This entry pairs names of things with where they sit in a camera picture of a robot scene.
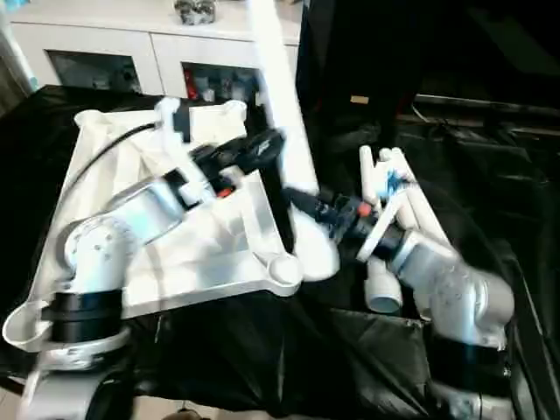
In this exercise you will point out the black rod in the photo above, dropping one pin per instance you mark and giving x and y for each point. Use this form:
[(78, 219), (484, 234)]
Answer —
[(481, 104)]

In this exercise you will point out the white plastic table top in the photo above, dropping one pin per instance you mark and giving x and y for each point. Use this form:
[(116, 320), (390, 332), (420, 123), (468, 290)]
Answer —
[(210, 262)]

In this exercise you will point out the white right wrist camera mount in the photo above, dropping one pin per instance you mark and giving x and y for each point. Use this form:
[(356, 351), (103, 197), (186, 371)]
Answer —
[(382, 223)]

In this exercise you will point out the white glass-door cabinet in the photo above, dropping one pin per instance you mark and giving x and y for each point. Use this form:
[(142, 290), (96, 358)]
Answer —
[(166, 57)]

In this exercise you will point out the black table mat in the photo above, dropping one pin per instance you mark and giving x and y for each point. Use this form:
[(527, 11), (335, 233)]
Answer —
[(262, 350)]

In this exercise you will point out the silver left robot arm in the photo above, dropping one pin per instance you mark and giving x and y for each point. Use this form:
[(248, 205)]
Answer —
[(144, 205)]

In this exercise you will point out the red item in cabinet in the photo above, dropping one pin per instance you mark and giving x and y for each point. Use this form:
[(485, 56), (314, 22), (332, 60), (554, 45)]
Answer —
[(191, 85)]

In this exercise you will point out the white plastic table leg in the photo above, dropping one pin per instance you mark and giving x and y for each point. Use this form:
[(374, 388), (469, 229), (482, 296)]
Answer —
[(431, 219), (409, 214), (369, 175), (284, 96)]

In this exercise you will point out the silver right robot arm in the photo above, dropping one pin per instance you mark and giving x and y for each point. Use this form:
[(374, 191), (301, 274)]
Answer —
[(437, 271)]

